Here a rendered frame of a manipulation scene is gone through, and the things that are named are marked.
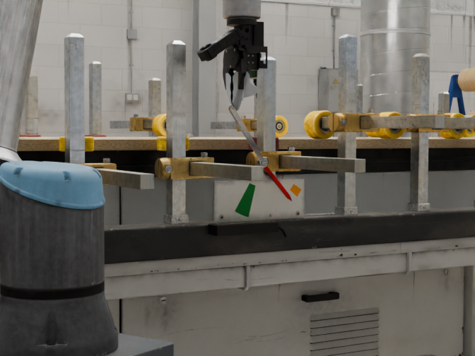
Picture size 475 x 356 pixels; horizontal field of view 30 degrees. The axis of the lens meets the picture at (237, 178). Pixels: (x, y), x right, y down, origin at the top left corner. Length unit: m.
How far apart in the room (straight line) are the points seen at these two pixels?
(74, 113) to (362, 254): 0.89
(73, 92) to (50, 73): 7.36
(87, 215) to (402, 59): 4.95
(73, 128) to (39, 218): 0.76
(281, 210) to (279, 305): 0.43
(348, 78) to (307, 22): 8.17
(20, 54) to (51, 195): 0.29
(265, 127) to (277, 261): 0.35
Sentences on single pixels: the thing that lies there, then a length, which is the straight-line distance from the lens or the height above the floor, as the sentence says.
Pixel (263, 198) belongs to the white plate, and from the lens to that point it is 2.20.
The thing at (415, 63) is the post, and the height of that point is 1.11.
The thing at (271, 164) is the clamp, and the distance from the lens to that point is 2.21.
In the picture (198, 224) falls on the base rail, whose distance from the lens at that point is 2.11.
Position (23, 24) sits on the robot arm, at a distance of 1.47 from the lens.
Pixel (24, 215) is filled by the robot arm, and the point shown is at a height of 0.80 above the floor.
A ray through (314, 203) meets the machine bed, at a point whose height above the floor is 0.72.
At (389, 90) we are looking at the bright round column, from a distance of 6.08.
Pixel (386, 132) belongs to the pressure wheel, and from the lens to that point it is 2.65.
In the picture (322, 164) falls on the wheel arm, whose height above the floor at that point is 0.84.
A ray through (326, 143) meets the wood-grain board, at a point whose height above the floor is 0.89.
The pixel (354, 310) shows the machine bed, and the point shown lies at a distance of 2.73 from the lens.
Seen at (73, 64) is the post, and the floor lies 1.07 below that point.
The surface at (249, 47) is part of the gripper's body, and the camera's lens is 2.08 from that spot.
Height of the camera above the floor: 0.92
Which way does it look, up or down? 3 degrees down
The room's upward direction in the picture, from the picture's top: straight up
